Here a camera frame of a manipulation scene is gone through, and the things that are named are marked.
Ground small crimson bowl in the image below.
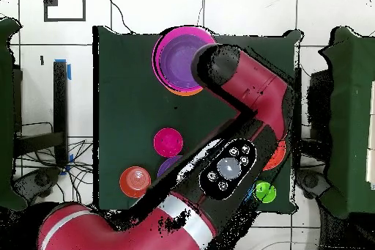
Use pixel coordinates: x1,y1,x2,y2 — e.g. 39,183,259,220
152,127,185,158

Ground purple bowl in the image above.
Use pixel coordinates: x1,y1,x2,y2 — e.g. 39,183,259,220
159,34,206,89
157,155,184,178

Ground pink bowl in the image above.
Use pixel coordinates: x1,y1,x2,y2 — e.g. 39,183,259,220
152,26,218,94

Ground dark green tablecloth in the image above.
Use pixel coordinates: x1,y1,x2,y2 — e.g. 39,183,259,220
92,25,304,214

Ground small red-orange bowl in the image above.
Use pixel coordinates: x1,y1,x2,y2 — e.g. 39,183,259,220
119,166,152,199

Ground large red-orange bowl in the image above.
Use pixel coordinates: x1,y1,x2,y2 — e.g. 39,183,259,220
261,139,287,172

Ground green cup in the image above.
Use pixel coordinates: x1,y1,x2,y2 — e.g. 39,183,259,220
253,180,277,205

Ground blue tape strip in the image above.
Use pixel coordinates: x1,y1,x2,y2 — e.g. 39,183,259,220
53,58,73,81

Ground black bench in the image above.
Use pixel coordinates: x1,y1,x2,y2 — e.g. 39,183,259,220
12,60,69,169

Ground green cloth side table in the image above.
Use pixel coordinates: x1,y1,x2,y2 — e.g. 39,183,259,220
319,26,375,218
0,16,29,213

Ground white box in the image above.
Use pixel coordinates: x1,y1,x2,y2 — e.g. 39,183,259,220
365,79,375,191

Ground tangle of cables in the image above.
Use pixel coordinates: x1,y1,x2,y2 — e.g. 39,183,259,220
12,122,94,204

